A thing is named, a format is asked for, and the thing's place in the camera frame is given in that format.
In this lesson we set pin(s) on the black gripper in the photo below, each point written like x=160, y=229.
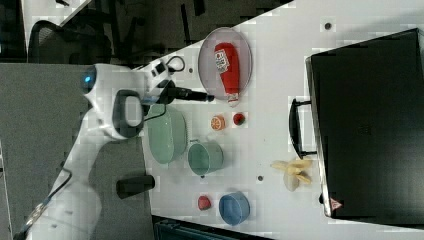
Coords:
x=169, y=92

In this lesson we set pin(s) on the red plush ketchup bottle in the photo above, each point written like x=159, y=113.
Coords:
x=227, y=64

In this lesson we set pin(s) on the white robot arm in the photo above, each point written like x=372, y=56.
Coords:
x=119, y=97

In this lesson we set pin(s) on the grey round plate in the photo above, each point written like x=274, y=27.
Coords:
x=207, y=70

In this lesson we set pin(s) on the green oval colander basket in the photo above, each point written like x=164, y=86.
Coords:
x=167, y=133

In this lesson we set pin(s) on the orange slice toy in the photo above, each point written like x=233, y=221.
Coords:
x=218, y=123

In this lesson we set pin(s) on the small red tomato toy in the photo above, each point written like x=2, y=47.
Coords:
x=239, y=119

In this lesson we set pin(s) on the green cup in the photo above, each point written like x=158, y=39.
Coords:
x=205, y=157

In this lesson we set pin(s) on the red strawberry toy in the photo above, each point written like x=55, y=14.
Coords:
x=204, y=203

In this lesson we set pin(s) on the blue cup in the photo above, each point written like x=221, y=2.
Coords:
x=234, y=208

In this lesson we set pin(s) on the peeled banana toy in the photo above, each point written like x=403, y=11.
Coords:
x=294, y=172

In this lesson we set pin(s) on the dark teal bin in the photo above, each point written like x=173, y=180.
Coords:
x=172, y=230

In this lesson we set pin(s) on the black office chair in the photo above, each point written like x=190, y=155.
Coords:
x=52, y=44

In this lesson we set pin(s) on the black toaster oven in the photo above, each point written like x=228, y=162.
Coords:
x=368, y=117

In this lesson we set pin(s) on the black cylinder post lower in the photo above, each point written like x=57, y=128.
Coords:
x=134, y=185

